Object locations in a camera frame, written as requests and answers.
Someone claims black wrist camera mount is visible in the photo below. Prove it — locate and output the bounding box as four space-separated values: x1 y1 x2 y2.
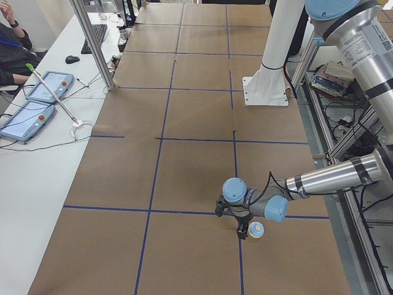
215 195 232 217

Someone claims aluminium frame post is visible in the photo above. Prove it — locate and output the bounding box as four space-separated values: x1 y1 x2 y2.
69 0 115 91

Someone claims seated person in black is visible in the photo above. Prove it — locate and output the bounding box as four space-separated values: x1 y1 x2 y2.
1 1 47 86

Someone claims black marker pen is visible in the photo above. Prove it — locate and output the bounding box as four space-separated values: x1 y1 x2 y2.
76 78 90 88

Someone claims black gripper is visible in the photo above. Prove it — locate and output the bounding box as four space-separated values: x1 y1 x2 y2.
230 206 254 240

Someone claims metal cup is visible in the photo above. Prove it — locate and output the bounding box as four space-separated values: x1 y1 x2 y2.
118 29 128 45

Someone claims blue teach pendant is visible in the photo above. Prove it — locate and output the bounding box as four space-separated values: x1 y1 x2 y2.
1 100 55 142
25 71 74 104

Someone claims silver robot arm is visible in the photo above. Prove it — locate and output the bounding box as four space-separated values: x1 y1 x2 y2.
216 1 392 239

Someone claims blue and cream bell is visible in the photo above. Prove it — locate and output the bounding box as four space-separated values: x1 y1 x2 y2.
248 221 265 238

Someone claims brown paper table cover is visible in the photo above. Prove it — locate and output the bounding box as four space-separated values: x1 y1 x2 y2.
29 4 350 294

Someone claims green tipped metal rod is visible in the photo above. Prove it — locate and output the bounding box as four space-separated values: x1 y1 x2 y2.
26 63 83 127

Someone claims black computer mouse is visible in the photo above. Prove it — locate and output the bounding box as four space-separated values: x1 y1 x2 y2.
65 55 80 65

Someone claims lower blue teach pendant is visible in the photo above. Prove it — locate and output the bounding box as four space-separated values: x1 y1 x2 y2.
1 100 55 142

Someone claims stack of books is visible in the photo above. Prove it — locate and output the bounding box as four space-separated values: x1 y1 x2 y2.
311 61 354 97

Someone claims upper blue teach pendant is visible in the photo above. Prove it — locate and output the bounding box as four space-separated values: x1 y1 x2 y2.
25 71 74 104

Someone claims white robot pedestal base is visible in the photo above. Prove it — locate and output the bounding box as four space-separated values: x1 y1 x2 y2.
243 1 308 106

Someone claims black keyboard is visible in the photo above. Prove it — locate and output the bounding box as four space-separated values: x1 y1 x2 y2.
80 23 109 55

